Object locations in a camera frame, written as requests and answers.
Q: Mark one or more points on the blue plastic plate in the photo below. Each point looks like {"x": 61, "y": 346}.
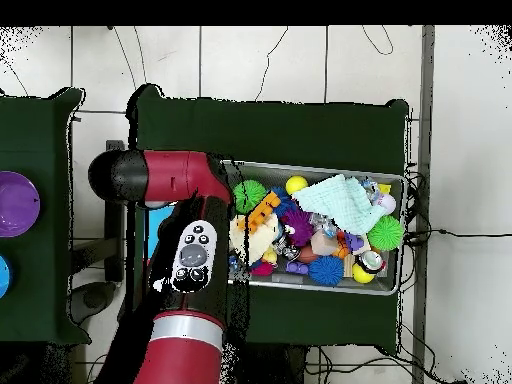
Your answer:
{"x": 4, "y": 276}

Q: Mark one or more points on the dark green table cloth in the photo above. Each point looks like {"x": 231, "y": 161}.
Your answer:
{"x": 48, "y": 280}
{"x": 300, "y": 132}

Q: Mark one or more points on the green spiky rubber ball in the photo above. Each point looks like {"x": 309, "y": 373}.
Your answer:
{"x": 248, "y": 196}
{"x": 384, "y": 233}

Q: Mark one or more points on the purple plastic plate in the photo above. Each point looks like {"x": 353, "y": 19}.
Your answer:
{"x": 18, "y": 204}

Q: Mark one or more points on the shallow mesh bin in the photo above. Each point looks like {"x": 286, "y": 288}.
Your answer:
{"x": 390, "y": 282}

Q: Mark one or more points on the crushed silver drink can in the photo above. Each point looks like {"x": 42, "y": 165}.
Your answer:
{"x": 372, "y": 260}

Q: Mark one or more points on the smooth yellow ball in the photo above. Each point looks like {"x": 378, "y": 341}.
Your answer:
{"x": 296, "y": 184}

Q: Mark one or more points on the orange plastic block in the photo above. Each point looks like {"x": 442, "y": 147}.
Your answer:
{"x": 262, "y": 212}

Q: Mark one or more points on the wooden box with three holes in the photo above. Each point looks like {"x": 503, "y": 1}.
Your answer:
{"x": 156, "y": 228}

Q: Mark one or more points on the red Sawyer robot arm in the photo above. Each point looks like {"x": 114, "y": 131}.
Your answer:
{"x": 176, "y": 176}

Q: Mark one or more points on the purple spiky rubber ball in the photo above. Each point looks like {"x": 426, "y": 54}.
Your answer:
{"x": 298, "y": 228}

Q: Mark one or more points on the cream knitted cloth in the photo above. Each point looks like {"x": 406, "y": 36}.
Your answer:
{"x": 260, "y": 240}

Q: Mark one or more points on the blue spiky rubber ball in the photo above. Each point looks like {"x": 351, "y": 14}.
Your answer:
{"x": 326, "y": 271}

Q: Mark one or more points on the blue furry toy with eyes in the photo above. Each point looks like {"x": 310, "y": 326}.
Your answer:
{"x": 284, "y": 202}

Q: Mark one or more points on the mint green cloth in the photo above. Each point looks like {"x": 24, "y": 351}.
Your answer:
{"x": 340, "y": 200}

